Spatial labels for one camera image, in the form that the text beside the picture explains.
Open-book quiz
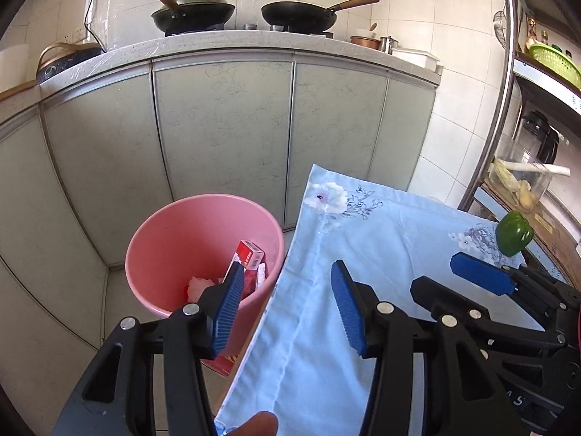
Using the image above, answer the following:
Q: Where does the black wok with lid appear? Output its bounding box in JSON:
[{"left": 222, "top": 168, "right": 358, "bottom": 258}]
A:
[{"left": 151, "top": 0, "right": 236, "bottom": 33}]

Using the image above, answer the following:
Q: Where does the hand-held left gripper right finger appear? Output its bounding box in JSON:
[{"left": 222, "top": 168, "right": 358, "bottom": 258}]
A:
[{"left": 330, "top": 260, "right": 529, "bottom": 436}]

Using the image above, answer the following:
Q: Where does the hanging metal strainer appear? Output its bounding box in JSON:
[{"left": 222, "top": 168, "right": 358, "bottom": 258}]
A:
[{"left": 493, "top": 10, "right": 509, "bottom": 48}]

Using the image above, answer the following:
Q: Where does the gas stove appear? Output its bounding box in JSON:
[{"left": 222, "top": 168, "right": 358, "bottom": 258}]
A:
[{"left": 164, "top": 22, "right": 334, "bottom": 39}]

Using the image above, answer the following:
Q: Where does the black power cable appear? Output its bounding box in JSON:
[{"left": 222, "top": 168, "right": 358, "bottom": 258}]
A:
[{"left": 86, "top": 0, "right": 107, "bottom": 53}]

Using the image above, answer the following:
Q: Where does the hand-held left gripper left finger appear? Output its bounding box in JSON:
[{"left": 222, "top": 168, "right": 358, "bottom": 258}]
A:
[{"left": 52, "top": 262, "right": 246, "bottom": 436}]

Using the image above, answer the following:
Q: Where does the grey kitchen cabinet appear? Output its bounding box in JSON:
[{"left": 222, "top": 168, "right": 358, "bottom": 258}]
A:
[{"left": 0, "top": 50, "right": 441, "bottom": 373}]

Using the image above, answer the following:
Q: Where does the metal shelf rack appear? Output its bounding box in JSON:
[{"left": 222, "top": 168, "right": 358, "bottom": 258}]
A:
[{"left": 456, "top": 0, "right": 581, "bottom": 291}]

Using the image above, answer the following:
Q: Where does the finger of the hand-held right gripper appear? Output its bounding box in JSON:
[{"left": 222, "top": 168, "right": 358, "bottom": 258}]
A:
[
  {"left": 451, "top": 252, "right": 581, "bottom": 323},
  {"left": 410, "top": 276, "right": 566, "bottom": 346}
]

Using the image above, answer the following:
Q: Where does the red cardboard box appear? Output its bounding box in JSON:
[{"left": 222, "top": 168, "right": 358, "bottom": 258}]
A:
[{"left": 233, "top": 240, "right": 265, "bottom": 300}]

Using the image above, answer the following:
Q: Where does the black wok with wooden handle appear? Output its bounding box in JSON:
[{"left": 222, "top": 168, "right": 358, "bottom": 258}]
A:
[{"left": 261, "top": 0, "right": 386, "bottom": 33}]

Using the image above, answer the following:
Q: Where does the clear container with vegetables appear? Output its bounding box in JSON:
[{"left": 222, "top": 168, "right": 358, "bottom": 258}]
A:
[{"left": 488, "top": 145, "right": 552, "bottom": 212}]

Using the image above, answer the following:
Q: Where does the leek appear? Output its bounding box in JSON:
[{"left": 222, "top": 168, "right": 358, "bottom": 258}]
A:
[{"left": 495, "top": 159, "right": 570, "bottom": 178}]

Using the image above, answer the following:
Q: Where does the white plastic container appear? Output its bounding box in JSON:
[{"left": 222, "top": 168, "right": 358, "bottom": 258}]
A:
[{"left": 393, "top": 48, "right": 441, "bottom": 71}]

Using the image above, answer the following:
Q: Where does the light blue floral cloth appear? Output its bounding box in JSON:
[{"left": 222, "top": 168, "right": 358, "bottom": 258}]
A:
[{"left": 213, "top": 163, "right": 527, "bottom": 436}]

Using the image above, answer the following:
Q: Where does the red plastic stool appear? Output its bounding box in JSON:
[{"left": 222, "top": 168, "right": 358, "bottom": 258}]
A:
[{"left": 202, "top": 354, "right": 241, "bottom": 378}]

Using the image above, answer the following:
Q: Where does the dark electric cooker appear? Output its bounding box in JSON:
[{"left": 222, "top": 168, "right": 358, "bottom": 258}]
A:
[{"left": 36, "top": 42, "right": 106, "bottom": 85}]

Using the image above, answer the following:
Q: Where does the black blender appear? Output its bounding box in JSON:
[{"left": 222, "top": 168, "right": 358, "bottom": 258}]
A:
[{"left": 513, "top": 111, "right": 559, "bottom": 164}]

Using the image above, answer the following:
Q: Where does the pink plastic bucket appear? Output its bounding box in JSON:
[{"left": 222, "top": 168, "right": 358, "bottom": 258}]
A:
[{"left": 125, "top": 194, "right": 286, "bottom": 357}]

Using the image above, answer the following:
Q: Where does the green bell pepper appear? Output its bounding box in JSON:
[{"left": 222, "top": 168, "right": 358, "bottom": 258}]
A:
[{"left": 496, "top": 211, "right": 534, "bottom": 257}]

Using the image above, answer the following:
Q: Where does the green plastic basket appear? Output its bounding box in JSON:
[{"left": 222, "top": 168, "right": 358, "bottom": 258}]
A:
[{"left": 529, "top": 43, "right": 581, "bottom": 89}]

